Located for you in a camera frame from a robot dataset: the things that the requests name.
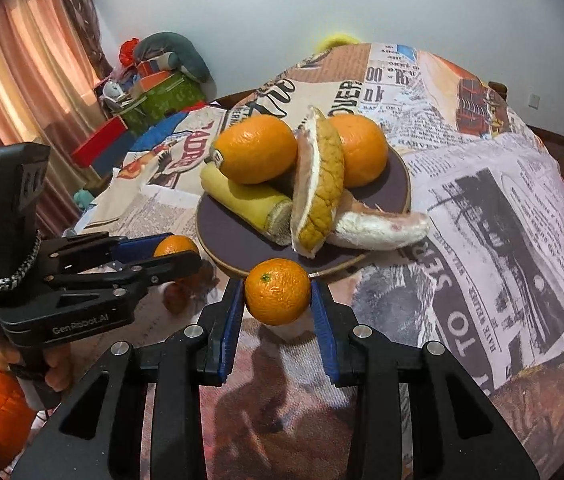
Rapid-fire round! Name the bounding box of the white wall socket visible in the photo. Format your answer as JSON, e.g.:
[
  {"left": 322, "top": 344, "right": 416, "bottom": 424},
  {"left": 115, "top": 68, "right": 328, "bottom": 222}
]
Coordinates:
[{"left": 528, "top": 93, "right": 540, "bottom": 110}]

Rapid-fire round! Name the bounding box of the banana piece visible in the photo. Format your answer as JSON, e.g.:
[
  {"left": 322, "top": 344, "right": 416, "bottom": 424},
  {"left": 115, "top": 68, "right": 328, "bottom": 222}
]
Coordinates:
[{"left": 200, "top": 164, "right": 292, "bottom": 246}]

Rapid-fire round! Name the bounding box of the red plastic bag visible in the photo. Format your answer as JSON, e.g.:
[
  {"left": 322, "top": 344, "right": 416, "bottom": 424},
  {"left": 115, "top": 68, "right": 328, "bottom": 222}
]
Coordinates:
[{"left": 118, "top": 37, "right": 140, "bottom": 67}]

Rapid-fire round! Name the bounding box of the orange pink curtain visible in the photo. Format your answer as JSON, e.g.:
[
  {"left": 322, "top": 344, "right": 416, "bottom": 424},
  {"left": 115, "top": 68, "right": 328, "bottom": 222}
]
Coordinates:
[{"left": 0, "top": 0, "right": 105, "bottom": 236}]

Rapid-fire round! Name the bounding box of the dark purple plate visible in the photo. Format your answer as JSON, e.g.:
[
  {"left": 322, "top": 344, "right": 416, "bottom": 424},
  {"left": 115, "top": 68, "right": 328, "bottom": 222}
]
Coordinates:
[{"left": 195, "top": 146, "right": 412, "bottom": 279}]

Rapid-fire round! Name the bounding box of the pomelo wedge front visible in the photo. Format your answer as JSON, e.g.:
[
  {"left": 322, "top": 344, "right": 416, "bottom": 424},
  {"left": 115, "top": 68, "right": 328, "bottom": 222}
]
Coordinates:
[{"left": 291, "top": 106, "right": 345, "bottom": 259}]

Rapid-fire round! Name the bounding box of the small mandarin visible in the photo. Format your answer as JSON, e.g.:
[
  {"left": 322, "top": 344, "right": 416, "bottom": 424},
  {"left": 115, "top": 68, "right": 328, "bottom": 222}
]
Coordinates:
[
  {"left": 244, "top": 258, "right": 311, "bottom": 326},
  {"left": 153, "top": 234, "right": 200, "bottom": 258}
]

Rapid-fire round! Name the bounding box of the patchwork blue quilt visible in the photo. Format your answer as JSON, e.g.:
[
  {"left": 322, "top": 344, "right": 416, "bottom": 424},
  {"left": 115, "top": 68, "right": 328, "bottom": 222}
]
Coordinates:
[{"left": 129, "top": 112, "right": 189, "bottom": 153}]

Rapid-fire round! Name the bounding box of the green storage box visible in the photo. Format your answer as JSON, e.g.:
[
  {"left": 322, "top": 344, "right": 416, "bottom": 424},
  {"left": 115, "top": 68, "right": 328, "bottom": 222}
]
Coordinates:
[{"left": 116, "top": 72, "right": 206, "bottom": 136}]

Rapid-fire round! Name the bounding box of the grey plush toy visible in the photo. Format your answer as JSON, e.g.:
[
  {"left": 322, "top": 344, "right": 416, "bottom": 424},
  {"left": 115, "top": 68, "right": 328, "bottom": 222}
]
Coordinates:
[{"left": 133, "top": 32, "right": 210, "bottom": 84}]

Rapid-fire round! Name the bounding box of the newspaper print tablecloth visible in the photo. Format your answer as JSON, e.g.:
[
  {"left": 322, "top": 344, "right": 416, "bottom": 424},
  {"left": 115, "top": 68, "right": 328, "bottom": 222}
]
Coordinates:
[{"left": 73, "top": 44, "right": 564, "bottom": 479}]

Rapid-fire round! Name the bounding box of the left hand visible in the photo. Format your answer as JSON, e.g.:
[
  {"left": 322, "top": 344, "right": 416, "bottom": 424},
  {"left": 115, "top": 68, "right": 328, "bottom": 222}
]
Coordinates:
[{"left": 0, "top": 337, "right": 73, "bottom": 392}]

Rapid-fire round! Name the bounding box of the dark red date right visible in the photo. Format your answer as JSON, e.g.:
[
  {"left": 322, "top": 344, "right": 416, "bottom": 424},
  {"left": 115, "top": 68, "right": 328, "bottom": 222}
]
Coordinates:
[{"left": 163, "top": 282, "right": 193, "bottom": 315}]

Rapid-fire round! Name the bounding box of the large orange with sticker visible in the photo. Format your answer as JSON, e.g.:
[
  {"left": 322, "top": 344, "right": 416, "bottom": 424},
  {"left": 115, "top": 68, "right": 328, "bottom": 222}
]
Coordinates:
[{"left": 329, "top": 114, "right": 388, "bottom": 188}]

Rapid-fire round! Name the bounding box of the pomelo wedge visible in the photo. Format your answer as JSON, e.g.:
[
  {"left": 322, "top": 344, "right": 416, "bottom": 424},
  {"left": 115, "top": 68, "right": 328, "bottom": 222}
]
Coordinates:
[
  {"left": 326, "top": 190, "right": 431, "bottom": 252},
  {"left": 291, "top": 106, "right": 345, "bottom": 259}
]

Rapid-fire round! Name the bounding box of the red box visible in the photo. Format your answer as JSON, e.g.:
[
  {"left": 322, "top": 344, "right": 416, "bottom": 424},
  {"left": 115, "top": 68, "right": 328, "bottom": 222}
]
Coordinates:
[{"left": 70, "top": 116, "right": 128, "bottom": 168}]

